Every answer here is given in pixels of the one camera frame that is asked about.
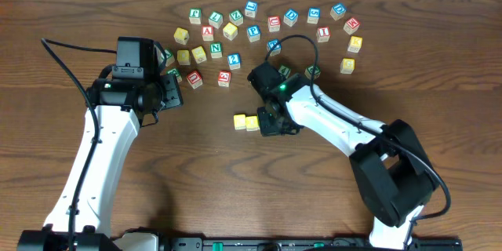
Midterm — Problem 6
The green P block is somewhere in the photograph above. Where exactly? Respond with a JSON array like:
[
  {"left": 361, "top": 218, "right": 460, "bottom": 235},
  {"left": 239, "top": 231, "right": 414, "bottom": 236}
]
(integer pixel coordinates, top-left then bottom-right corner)
[{"left": 189, "top": 8, "right": 202, "bottom": 24}]

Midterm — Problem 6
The blue top block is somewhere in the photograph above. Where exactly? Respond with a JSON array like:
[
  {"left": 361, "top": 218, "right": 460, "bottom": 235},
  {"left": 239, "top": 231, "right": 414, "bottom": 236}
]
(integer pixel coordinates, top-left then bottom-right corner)
[{"left": 245, "top": 1, "right": 258, "bottom": 18}]

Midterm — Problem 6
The green 4 block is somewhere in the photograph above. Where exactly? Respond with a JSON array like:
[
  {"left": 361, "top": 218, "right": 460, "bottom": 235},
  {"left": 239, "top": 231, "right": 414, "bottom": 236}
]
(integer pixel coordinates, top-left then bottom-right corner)
[{"left": 278, "top": 65, "right": 291, "bottom": 78}]

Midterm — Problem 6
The blue T block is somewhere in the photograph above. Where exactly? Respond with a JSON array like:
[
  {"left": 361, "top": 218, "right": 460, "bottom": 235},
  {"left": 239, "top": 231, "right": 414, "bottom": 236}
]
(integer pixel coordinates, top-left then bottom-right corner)
[{"left": 267, "top": 39, "right": 282, "bottom": 56}]

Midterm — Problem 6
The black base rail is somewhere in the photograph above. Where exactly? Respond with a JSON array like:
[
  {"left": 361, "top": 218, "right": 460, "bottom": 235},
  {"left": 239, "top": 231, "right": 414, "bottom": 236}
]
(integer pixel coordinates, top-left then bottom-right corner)
[{"left": 158, "top": 237, "right": 464, "bottom": 251}]

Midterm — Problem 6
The green J block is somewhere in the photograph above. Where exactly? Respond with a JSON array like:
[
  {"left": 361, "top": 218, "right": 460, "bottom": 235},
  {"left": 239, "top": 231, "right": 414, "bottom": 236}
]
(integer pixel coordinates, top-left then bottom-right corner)
[{"left": 304, "top": 64, "right": 321, "bottom": 80}]

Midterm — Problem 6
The yellow S block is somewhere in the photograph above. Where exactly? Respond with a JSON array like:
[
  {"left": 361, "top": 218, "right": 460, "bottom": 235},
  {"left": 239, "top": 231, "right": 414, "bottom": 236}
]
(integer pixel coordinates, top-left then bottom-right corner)
[{"left": 191, "top": 46, "right": 207, "bottom": 64}]

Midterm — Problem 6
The green Z block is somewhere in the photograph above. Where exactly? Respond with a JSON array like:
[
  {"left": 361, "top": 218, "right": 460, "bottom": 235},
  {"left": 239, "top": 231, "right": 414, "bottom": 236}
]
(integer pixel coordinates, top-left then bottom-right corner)
[{"left": 229, "top": 9, "right": 244, "bottom": 26}]

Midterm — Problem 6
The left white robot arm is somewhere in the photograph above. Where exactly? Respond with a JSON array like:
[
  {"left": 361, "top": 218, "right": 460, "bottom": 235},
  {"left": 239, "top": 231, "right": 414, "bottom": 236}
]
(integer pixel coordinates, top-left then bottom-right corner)
[{"left": 17, "top": 37, "right": 183, "bottom": 250}]

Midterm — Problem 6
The green B block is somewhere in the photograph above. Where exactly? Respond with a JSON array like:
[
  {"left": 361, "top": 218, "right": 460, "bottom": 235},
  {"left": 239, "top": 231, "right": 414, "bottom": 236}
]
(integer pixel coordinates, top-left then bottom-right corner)
[{"left": 167, "top": 68, "right": 183, "bottom": 82}]

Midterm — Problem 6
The blue 2 block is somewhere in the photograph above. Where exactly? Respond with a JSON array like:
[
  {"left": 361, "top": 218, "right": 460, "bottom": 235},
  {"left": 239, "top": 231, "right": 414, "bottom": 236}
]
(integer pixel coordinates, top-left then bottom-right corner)
[{"left": 227, "top": 53, "right": 242, "bottom": 70}]

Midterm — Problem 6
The blue d block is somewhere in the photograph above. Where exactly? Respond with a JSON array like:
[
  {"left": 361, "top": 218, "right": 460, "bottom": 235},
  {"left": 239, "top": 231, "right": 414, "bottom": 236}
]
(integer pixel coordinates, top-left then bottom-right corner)
[
  {"left": 330, "top": 3, "right": 347, "bottom": 20},
  {"left": 283, "top": 9, "right": 298, "bottom": 27}
]

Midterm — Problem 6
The green N block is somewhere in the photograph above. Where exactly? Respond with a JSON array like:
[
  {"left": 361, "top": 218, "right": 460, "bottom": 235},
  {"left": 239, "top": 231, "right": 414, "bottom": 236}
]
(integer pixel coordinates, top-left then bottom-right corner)
[{"left": 209, "top": 42, "right": 223, "bottom": 59}]

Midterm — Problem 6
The yellow block near left gripper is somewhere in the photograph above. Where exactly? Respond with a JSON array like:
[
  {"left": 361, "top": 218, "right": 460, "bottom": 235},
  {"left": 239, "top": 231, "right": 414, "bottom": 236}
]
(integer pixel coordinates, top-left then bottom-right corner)
[{"left": 173, "top": 27, "right": 190, "bottom": 45}]

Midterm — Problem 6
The green V block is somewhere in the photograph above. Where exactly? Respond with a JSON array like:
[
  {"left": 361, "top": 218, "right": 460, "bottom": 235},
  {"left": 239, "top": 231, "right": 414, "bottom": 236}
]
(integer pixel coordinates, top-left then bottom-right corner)
[{"left": 164, "top": 49, "right": 176, "bottom": 66}]

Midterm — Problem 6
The yellow block upper middle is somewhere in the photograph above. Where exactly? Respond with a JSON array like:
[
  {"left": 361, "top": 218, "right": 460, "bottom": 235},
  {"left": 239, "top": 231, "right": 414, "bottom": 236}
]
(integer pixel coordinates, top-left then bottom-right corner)
[{"left": 223, "top": 22, "right": 238, "bottom": 41}]

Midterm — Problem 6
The blue 5 block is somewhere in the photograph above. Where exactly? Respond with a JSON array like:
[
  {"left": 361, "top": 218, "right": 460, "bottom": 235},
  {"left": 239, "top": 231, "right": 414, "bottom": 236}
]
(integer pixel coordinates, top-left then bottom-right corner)
[{"left": 307, "top": 7, "right": 321, "bottom": 24}]

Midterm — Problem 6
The yellow G block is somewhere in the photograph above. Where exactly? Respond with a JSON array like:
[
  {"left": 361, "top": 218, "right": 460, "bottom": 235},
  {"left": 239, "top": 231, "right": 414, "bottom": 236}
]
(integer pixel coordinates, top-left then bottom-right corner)
[{"left": 340, "top": 58, "right": 355, "bottom": 75}]

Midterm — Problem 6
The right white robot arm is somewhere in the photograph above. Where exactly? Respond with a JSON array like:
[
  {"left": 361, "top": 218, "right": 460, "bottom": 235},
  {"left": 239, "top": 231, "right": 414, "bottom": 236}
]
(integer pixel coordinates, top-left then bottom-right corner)
[{"left": 247, "top": 63, "right": 441, "bottom": 249}]

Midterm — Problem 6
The blue D block right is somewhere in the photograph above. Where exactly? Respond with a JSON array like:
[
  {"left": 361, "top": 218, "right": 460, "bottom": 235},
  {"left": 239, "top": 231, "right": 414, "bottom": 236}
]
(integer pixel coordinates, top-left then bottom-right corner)
[{"left": 330, "top": 3, "right": 347, "bottom": 20}]

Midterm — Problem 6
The yellow K block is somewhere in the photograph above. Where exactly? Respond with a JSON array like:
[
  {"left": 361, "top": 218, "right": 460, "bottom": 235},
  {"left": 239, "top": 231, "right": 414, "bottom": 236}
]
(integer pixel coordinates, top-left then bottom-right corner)
[{"left": 347, "top": 36, "right": 362, "bottom": 53}]

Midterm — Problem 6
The blue F block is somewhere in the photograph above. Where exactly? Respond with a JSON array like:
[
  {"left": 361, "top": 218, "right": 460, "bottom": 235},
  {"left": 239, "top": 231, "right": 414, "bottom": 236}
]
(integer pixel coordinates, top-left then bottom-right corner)
[{"left": 246, "top": 25, "right": 261, "bottom": 42}]

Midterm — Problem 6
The red C block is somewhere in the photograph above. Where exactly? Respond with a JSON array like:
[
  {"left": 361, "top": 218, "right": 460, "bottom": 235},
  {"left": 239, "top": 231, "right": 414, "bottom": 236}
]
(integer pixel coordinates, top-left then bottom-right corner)
[{"left": 267, "top": 16, "right": 281, "bottom": 32}]

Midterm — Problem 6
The yellow C block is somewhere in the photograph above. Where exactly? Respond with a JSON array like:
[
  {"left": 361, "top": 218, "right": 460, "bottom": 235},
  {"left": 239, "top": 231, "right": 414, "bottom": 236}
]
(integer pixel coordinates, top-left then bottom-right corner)
[{"left": 233, "top": 115, "right": 246, "bottom": 130}]

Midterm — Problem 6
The red I block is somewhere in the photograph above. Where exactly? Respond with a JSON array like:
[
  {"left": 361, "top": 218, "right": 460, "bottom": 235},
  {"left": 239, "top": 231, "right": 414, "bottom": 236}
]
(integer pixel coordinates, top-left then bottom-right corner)
[{"left": 316, "top": 27, "right": 331, "bottom": 43}]

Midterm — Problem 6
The red A block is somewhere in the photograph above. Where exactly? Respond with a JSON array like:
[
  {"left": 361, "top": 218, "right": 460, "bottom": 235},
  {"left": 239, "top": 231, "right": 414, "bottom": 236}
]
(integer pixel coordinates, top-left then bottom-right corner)
[{"left": 201, "top": 25, "right": 214, "bottom": 42}]

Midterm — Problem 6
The red M block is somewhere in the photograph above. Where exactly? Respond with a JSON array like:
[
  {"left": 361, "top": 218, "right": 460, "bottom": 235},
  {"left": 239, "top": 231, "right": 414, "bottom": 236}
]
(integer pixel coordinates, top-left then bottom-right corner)
[{"left": 344, "top": 17, "right": 361, "bottom": 35}]

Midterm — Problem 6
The red U block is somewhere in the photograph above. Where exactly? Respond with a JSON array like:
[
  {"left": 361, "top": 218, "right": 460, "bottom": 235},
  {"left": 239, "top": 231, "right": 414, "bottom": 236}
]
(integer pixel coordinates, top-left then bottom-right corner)
[{"left": 187, "top": 70, "right": 203, "bottom": 89}]

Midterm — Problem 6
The yellow o block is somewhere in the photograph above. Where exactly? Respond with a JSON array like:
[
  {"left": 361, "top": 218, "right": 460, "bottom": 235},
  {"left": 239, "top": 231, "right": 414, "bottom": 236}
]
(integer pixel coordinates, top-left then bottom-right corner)
[
  {"left": 177, "top": 49, "right": 191, "bottom": 66},
  {"left": 246, "top": 115, "right": 260, "bottom": 131}
]

